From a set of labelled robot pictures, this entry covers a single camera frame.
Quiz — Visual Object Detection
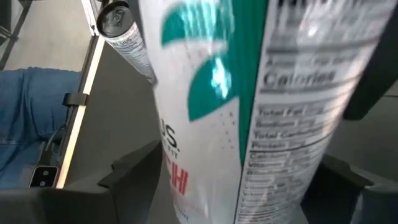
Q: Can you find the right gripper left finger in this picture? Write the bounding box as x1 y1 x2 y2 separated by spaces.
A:
0 139 164 224

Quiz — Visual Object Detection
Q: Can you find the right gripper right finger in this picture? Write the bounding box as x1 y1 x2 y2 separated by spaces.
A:
300 154 398 224

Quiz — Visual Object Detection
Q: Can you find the white Celsius Peach Vibe can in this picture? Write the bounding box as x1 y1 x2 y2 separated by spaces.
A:
136 0 397 224

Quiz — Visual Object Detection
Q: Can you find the black table mat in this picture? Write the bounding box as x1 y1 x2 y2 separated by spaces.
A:
67 40 398 224

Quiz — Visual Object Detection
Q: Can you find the black edge clamp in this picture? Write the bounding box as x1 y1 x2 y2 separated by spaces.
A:
62 92 90 108

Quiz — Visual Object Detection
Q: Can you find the person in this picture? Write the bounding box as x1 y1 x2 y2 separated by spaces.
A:
0 67 82 190

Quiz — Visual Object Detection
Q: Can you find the silver Celsius can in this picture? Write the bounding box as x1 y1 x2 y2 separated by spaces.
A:
95 0 158 85

